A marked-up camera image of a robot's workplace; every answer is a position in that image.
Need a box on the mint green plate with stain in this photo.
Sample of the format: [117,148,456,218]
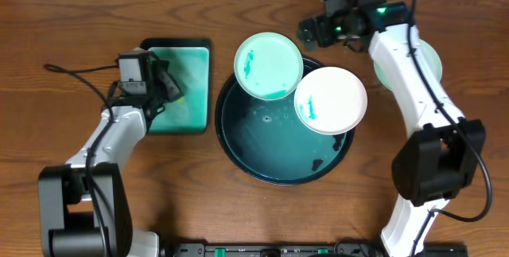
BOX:
[234,32,304,100]

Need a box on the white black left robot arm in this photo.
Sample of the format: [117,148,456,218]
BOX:
[38,49,181,257]

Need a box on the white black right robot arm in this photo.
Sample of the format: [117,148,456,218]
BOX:
[297,2,493,256]

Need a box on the rectangular black soapy water tray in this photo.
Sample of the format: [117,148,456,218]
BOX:
[140,37,212,134]

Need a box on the round black tray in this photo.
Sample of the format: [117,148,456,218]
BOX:
[215,75,355,185]

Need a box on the white plate with green stain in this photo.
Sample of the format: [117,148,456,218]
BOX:
[293,67,367,135]

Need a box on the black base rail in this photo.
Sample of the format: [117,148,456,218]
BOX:
[158,242,469,257]

